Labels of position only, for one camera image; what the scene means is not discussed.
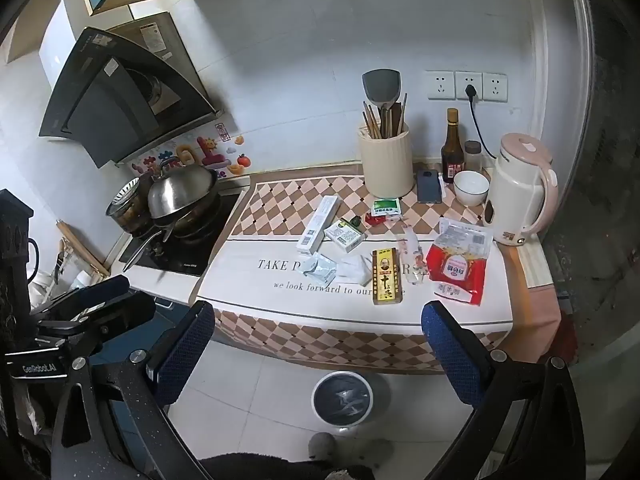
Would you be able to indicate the silver foil packet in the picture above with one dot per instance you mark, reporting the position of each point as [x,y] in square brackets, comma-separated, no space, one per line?
[317,267]

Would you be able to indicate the wooden rolling pin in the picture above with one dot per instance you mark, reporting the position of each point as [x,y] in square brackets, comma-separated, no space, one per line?
[82,250]

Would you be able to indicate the dark pan at left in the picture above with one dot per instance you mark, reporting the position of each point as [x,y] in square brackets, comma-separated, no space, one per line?
[200,255]

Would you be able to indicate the checkered table mat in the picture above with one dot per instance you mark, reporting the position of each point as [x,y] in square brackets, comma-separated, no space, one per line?
[280,310]

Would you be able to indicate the white paper packet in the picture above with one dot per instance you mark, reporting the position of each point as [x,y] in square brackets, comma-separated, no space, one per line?
[354,270]

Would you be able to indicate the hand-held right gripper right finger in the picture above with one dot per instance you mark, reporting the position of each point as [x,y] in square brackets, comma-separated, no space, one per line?
[452,355]

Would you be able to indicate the long white box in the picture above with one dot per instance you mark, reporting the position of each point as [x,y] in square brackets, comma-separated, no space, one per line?
[317,225]

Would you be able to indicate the clear plastic wrapper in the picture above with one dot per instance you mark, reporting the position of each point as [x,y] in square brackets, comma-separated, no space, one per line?
[411,255]

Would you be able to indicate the green packet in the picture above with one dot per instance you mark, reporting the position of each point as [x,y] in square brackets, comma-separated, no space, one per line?
[386,207]

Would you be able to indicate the steel wok lid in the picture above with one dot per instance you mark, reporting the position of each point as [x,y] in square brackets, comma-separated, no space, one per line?
[182,190]

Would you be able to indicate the white trash bin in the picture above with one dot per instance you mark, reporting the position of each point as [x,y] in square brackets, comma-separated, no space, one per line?
[342,397]

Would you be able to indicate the white bowl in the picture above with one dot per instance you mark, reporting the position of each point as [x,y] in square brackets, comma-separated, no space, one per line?
[471,187]

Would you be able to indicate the grey fuzzy slipper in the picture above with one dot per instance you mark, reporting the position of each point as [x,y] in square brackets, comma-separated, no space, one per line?
[322,446]

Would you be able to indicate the colourful wall stickers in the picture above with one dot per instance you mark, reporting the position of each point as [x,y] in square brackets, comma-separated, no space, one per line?
[200,152]

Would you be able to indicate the small green and white box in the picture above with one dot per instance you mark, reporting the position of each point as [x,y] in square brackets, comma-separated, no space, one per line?
[344,235]

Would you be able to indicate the cream and pink kettle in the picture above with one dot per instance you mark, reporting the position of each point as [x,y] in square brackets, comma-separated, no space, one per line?
[515,190]

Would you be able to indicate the dark sauce bottle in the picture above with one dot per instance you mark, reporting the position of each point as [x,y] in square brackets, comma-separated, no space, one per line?
[452,152]

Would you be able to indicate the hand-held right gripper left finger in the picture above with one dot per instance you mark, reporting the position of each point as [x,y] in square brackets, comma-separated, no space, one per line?
[185,355]

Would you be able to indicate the small spice jar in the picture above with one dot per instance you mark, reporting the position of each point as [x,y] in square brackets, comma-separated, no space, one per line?
[473,157]

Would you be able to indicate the bundle of wooden chopsticks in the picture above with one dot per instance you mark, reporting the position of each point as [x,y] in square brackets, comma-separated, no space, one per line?
[373,120]

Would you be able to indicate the dark blue phone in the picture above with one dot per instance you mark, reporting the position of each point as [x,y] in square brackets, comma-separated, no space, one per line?
[429,186]

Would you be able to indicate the white wall socket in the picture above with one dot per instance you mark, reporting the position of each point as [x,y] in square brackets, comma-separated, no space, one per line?
[495,87]
[469,79]
[440,85]

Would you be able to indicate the red sachet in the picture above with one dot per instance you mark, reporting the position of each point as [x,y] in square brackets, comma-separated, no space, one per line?
[377,219]

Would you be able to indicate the steel pot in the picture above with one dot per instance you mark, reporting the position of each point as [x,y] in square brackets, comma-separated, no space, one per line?
[125,207]

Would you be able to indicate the red and white bag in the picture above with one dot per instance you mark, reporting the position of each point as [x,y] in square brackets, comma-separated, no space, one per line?
[457,265]

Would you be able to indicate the cream ribbed utensil holder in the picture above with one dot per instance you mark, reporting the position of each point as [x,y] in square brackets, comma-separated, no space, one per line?
[386,165]

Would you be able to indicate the small white stick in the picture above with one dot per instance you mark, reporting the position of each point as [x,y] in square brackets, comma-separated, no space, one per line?
[441,184]

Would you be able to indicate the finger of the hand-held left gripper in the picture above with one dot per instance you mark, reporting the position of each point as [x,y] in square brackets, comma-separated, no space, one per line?
[130,310]
[107,287]

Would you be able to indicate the black range hood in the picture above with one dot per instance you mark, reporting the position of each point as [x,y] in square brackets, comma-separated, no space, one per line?
[105,105]

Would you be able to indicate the grey spatula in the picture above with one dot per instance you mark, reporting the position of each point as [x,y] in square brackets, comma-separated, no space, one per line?
[381,87]

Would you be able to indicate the yellow and red box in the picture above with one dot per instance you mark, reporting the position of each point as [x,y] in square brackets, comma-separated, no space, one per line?
[386,277]

